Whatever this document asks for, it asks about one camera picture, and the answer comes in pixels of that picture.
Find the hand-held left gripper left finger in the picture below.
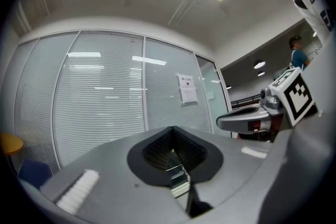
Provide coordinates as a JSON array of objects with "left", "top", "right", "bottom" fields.
[{"left": 40, "top": 125, "right": 190, "bottom": 224}]

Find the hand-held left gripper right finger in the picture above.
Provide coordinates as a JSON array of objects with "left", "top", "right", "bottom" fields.
[{"left": 172, "top": 125, "right": 271, "bottom": 208}]

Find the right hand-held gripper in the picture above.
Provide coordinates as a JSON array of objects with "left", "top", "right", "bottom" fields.
[{"left": 216, "top": 67, "right": 320, "bottom": 143}]

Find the glass door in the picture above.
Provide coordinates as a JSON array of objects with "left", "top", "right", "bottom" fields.
[{"left": 195, "top": 54, "right": 233, "bottom": 137}]

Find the black metal railing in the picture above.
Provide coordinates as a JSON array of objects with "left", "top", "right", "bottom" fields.
[{"left": 230, "top": 95, "right": 264, "bottom": 110}]

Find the white paper notice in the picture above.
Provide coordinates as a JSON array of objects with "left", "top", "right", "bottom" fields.
[{"left": 176, "top": 72, "right": 200, "bottom": 106}]

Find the blue chair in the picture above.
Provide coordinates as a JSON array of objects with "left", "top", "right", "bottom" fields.
[{"left": 17, "top": 159, "right": 54, "bottom": 190}]

